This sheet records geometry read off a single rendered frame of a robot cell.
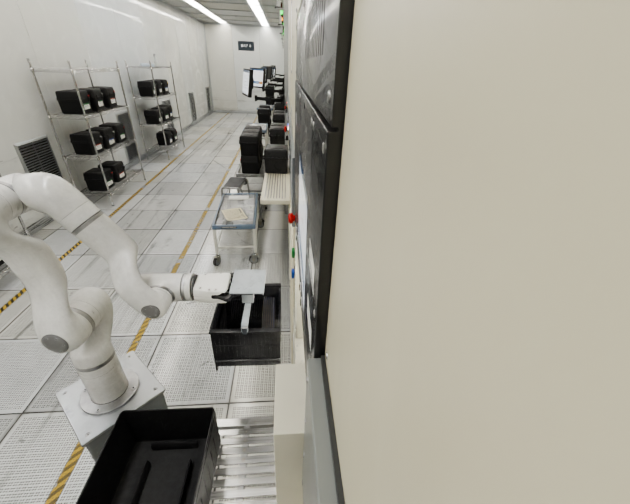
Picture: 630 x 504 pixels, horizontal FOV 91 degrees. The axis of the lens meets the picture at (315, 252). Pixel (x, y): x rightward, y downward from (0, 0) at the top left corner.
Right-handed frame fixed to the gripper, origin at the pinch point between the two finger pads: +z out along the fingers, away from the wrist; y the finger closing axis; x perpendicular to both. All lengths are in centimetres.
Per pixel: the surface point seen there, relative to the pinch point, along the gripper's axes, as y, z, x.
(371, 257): 65, 16, 51
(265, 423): 15, 5, -49
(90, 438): 16, -52, -49
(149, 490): 33, -28, -48
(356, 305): 64, 16, 47
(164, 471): 28, -25, -48
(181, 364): -76, -61, -125
